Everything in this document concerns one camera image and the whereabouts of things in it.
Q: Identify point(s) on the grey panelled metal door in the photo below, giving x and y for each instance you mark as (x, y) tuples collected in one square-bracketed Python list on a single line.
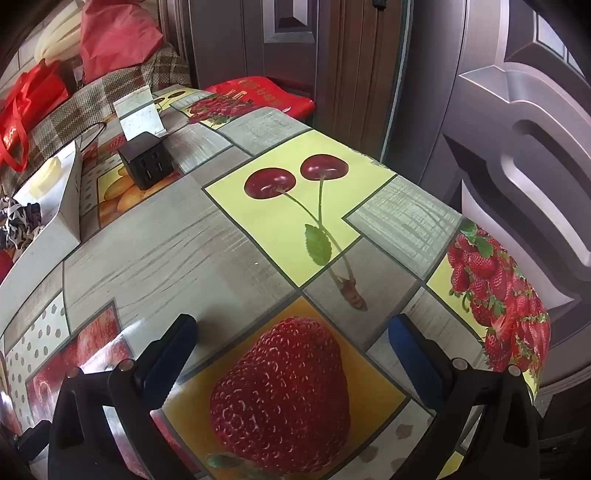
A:
[(508, 138), (286, 46)]

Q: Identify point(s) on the black and white scrunchie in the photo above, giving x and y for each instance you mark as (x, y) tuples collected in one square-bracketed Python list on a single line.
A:
[(18, 221)]

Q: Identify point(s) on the white cardboard box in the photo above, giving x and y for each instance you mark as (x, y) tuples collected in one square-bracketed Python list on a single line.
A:
[(60, 217)]

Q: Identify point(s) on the cream foam tubes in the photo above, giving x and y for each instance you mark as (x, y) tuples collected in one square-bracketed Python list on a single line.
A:
[(55, 41)]

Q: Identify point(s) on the red tote bag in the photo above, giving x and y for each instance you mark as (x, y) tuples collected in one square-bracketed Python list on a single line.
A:
[(32, 101)]

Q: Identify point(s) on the red gift bag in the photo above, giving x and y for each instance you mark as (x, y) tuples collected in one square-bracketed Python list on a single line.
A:
[(263, 94)]

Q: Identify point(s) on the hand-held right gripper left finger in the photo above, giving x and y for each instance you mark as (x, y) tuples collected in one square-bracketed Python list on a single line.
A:
[(173, 355)]

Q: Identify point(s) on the plaid cloth cover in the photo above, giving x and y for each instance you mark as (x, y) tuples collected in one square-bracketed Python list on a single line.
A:
[(106, 92)]

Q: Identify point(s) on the fruit printed tablecloth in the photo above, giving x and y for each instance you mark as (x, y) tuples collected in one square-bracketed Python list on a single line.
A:
[(138, 272)]

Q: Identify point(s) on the black cube power strip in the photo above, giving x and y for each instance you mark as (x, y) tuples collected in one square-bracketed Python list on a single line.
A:
[(145, 159)]

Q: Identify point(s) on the yellow sponge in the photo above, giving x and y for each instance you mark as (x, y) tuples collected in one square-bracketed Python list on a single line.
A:
[(44, 177)]

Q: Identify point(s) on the red nonwoven bag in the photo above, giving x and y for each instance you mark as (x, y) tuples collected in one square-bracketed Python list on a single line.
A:
[(120, 41)]

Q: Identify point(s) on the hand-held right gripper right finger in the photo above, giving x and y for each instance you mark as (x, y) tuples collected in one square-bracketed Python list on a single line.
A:
[(413, 364)]

